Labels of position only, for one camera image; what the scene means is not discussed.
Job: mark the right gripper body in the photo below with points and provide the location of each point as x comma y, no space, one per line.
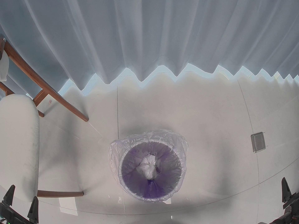
292,209

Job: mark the white paper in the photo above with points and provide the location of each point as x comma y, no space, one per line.
148,168

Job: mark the white trash bin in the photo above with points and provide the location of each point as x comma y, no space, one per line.
127,153

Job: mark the wooden chair white cushion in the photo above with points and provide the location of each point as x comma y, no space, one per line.
18,136

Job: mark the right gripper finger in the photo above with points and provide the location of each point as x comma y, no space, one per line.
286,192

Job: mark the white curtain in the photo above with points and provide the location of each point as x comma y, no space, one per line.
149,20

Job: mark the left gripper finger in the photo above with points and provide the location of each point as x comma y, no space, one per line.
9,196
33,212

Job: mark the purple plastic bag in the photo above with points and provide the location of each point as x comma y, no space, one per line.
116,153

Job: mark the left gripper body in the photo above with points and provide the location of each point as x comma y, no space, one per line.
11,215

